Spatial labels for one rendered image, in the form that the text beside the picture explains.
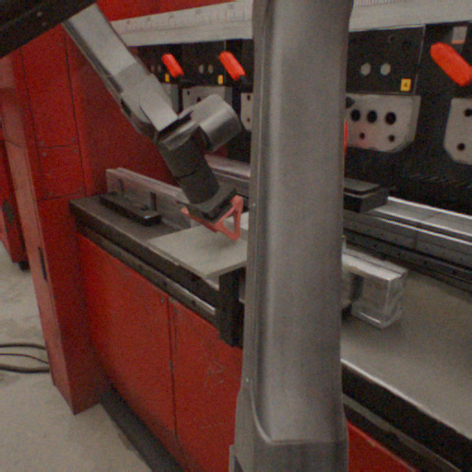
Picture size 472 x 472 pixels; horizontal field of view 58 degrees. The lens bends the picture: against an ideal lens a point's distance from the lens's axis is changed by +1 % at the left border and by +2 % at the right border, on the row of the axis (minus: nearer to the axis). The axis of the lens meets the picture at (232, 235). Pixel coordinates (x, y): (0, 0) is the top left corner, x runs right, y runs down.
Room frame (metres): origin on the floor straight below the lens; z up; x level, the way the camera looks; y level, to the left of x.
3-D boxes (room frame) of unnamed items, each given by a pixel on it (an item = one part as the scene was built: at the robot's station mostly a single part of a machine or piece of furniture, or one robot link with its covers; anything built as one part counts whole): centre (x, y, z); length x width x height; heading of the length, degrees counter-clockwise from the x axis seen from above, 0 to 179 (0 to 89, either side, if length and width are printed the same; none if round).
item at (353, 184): (0.93, -0.23, 1.01); 0.26 x 0.12 x 0.05; 130
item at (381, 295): (0.78, -0.15, 0.92); 0.39 x 0.06 x 0.10; 40
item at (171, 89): (1.14, 0.16, 1.26); 0.15 x 0.09 x 0.17; 40
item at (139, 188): (1.24, 0.24, 0.92); 0.50 x 0.06 x 0.10; 40
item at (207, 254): (0.73, 0.00, 1.00); 0.26 x 0.18 x 0.01; 130
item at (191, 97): (0.99, 0.03, 1.26); 0.15 x 0.09 x 0.17; 40
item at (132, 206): (1.24, 0.32, 0.89); 0.30 x 0.05 x 0.03; 40
